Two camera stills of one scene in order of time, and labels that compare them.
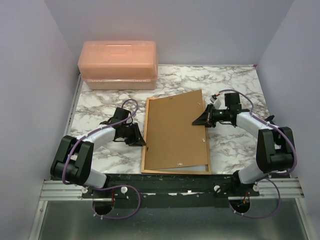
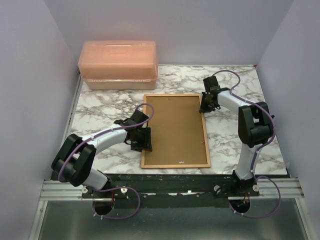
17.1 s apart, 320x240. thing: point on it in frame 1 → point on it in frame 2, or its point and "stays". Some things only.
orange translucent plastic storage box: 118,64 stays
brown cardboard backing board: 172,139 stays
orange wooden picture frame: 205,169 → 179,136
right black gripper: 206,119 → 203,108
